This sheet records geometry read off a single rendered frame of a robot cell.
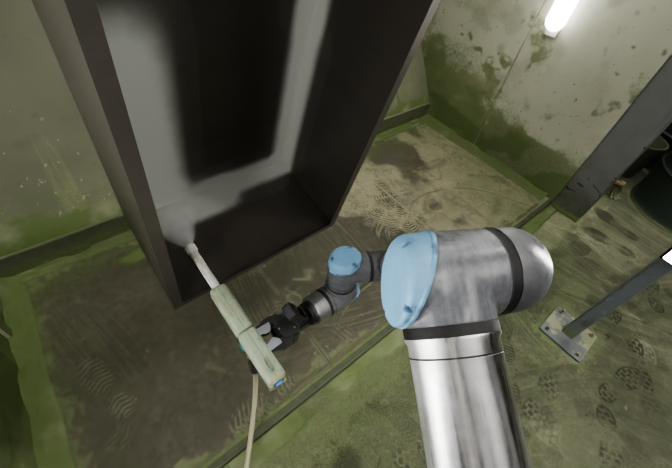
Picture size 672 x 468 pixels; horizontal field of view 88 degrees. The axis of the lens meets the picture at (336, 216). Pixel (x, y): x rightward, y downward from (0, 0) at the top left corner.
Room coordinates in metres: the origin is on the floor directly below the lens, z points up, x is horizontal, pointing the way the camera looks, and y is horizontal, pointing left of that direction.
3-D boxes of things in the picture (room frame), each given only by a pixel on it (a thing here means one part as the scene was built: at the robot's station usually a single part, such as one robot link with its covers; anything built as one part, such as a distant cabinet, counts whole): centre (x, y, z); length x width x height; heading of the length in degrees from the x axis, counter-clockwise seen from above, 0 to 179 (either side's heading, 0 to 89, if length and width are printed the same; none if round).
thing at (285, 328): (0.45, 0.07, 0.49); 0.12 x 0.08 x 0.09; 138
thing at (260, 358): (0.44, 0.24, 0.47); 0.49 x 0.05 x 0.23; 47
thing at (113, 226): (1.59, 0.38, 0.11); 2.70 x 0.02 x 0.13; 136
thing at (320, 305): (0.51, 0.01, 0.49); 0.10 x 0.05 x 0.09; 48
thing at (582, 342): (0.88, -1.17, 0.01); 0.20 x 0.20 x 0.01; 46
